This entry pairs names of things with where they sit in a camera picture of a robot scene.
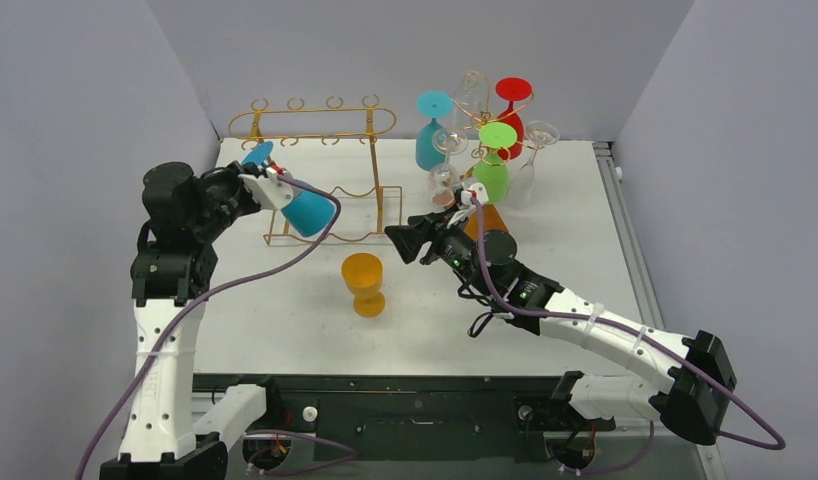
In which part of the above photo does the green plastic goblet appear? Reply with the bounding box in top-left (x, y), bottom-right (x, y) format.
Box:
top-left (472, 121), bottom-right (518, 204)

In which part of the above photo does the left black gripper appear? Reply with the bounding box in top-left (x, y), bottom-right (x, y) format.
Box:
top-left (191, 161), bottom-right (264, 242)

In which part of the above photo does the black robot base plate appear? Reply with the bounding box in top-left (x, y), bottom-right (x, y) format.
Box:
top-left (195, 374), bottom-right (615, 462)

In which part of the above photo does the clear wine glass amber tint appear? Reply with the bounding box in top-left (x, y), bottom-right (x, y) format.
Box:
top-left (506, 120), bottom-right (560, 209)

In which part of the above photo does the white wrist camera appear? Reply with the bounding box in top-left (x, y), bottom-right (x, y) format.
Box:
top-left (238, 166), bottom-right (299, 211)
top-left (446, 182), bottom-right (490, 228)

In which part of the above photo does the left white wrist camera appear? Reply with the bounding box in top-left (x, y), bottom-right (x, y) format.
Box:
top-left (238, 166), bottom-right (299, 211)

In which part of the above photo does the gold tree rack wooden base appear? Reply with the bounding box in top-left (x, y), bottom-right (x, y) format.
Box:
top-left (448, 69), bottom-right (536, 243)

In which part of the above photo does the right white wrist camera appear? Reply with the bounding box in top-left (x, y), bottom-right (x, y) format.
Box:
top-left (446, 182), bottom-right (490, 228)

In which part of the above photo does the clear wine glass front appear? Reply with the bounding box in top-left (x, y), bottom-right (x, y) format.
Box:
top-left (428, 128), bottom-right (469, 207)

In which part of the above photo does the aluminium rail frame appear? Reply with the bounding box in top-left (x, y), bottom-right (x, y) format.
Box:
top-left (109, 140), bottom-right (730, 480)

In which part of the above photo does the teal plastic goblet front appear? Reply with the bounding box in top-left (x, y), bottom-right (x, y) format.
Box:
top-left (415, 90), bottom-right (454, 171)

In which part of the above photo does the clear glass tumbler goblet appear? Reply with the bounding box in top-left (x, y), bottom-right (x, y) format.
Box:
top-left (451, 71), bottom-right (490, 128)

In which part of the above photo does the gold rectangular wire glass rack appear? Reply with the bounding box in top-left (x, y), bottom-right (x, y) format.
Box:
top-left (227, 95), bottom-right (406, 245)

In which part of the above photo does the red plastic goblet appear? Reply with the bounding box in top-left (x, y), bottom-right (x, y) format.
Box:
top-left (495, 77), bottom-right (533, 161)

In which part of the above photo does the blue plastic goblet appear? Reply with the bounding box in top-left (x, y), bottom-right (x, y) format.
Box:
top-left (241, 141), bottom-right (339, 238)

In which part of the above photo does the orange plastic goblet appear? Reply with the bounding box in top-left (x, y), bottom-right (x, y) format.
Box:
top-left (341, 252), bottom-right (386, 318)

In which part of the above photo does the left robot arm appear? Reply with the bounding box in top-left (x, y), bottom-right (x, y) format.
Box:
top-left (99, 162), bottom-right (284, 479)

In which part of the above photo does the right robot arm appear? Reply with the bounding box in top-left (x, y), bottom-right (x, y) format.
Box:
top-left (384, 212), bottom-right (737, 445)

